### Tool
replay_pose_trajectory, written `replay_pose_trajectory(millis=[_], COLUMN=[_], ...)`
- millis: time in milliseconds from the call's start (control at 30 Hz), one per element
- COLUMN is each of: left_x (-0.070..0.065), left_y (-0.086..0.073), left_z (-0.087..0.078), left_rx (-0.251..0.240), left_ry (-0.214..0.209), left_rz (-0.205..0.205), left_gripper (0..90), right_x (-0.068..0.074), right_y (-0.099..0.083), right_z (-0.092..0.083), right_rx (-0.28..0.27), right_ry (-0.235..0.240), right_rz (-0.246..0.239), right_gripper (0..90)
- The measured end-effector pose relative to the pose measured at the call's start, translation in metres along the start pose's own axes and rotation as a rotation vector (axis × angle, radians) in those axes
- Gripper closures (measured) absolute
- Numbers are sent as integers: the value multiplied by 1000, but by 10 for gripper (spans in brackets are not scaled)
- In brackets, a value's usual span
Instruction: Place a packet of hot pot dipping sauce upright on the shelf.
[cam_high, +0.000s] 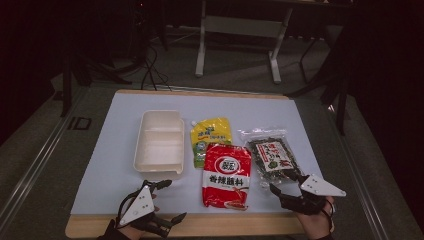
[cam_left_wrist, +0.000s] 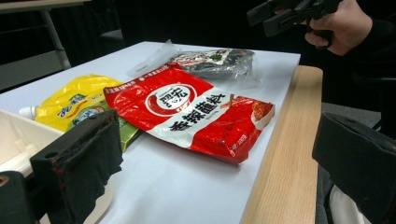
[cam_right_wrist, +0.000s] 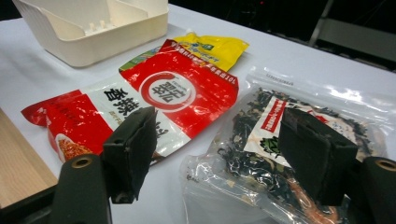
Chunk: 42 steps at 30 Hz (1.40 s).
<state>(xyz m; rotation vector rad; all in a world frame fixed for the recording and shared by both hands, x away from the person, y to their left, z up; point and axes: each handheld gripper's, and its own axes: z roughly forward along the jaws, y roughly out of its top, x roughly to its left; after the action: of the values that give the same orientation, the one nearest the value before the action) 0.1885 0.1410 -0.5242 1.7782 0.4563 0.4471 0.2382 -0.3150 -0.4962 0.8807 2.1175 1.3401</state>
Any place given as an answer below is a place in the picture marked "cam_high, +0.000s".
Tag white plastic container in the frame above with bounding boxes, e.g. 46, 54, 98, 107
133, 109, 185, 181

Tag yellow sauce pouch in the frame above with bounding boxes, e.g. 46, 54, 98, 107
189, 116, 233, 169

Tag pale blue table mat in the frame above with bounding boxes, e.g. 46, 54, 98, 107
70, 92, 324, 215

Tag black stand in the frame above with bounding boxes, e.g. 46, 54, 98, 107
286, 33, 353, 136
59, 49, 134, 118

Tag white metal stand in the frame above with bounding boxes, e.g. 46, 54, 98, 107
195, 0, 294, 85

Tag black floor cables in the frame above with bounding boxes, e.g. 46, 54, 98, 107
139, 41, 173, 92

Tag person's left hand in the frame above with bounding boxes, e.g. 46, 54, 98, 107
114, 193, 162, 240

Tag person's right hand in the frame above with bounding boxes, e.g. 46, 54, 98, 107
294, 195, 336, 240

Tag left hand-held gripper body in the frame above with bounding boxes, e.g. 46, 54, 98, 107
116, 181, 171, 238

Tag clear dried seaweed packet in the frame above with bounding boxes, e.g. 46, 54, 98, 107
238, 127, 305, 188

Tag metal floor rail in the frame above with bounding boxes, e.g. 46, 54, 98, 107
0, 87, 88, 228
328, 104, 389, 240

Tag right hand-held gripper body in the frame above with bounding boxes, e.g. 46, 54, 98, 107
281, 173, 347, 216

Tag red seasoning packet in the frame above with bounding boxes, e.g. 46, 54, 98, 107
201, 142, 253, 212

